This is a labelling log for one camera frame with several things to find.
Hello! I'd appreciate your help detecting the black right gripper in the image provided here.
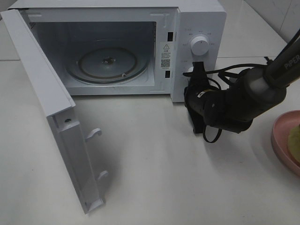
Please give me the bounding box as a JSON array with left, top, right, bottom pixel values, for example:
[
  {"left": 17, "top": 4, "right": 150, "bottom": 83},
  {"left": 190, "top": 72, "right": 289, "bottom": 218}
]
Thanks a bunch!
[{"left": 184, "top": 61, "right": 225, "bottom": 134}]

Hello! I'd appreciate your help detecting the pink plate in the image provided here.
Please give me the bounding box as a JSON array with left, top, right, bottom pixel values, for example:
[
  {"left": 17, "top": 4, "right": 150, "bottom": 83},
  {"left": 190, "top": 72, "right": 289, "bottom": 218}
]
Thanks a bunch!
[{"left": 271, "top": 110, "right": 300, "bottom": 177}]

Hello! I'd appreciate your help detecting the sandwich with lettuce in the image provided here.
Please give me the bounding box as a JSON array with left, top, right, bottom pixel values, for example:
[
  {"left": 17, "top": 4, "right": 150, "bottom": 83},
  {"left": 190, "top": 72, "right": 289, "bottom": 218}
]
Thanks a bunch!
[{"left": 287, "top": 125, "right": 300, "bottom": 163}]

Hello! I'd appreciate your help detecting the white microwave door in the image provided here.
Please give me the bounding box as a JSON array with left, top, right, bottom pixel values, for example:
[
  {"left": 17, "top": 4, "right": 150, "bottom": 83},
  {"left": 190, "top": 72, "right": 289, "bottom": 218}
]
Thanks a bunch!
[{"left": 1, "top": 9, "right": 108, "bottom": 214}]

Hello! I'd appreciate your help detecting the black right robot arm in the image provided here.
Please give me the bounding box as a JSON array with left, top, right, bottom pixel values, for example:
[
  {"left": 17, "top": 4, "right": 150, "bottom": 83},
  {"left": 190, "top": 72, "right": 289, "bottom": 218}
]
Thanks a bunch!
[{"left": 183, "top": 32, "right": 300, "bottom": 136}]

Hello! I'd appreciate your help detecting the lower white timer knob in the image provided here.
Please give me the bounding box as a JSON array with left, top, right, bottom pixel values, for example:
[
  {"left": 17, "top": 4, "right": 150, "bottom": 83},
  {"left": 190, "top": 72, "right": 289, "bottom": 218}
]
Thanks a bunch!
[{"left": 186, "top": 67, "right": 194, "bottom": 77}]

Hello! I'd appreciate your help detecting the upper white power knob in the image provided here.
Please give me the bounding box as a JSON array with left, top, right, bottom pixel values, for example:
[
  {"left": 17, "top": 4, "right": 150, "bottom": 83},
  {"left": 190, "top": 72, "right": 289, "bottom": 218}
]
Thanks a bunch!
[{"left": 190, "top": 35, "right": 210, "bottom": 56}]

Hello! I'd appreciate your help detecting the white warning label sticker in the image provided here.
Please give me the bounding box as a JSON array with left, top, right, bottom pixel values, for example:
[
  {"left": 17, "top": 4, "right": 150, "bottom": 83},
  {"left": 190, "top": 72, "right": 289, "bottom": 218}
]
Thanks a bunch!
[{"left": 159, "top": 42, "right": 173, "bottom": 70}]

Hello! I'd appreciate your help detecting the glass microwave turntable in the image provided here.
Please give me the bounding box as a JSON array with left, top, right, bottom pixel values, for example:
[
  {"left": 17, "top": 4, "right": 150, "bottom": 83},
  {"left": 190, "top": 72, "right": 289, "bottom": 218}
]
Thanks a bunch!
[{"left": 66, "top": 46, "right": 150, "bottom": 84}]

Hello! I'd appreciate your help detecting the white microwave oven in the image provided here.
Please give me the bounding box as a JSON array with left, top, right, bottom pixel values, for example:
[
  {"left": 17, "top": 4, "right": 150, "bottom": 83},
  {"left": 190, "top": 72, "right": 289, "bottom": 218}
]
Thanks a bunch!
[{"left": 6, "top": 0, "right": 226, "bottom": 102}]

